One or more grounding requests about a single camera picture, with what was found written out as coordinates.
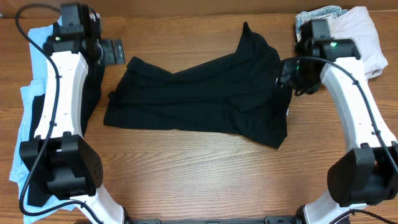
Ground black t-shirt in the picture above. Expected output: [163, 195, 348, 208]
[103, 24, 292, 148]

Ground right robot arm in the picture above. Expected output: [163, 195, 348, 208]
[266, 19, 397, 224]

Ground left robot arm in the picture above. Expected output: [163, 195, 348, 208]
[19, 3, 131, 223]

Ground folded denim garment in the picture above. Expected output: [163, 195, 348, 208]
[295, 6, 348, 41]

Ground beige folded shorts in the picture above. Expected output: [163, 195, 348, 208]
[327, 6, 388, 80]

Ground light blue shirt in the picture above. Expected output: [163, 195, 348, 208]
[9, 25, 66, 223]

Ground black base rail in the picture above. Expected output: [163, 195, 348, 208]
[127, 216, 302, 224]

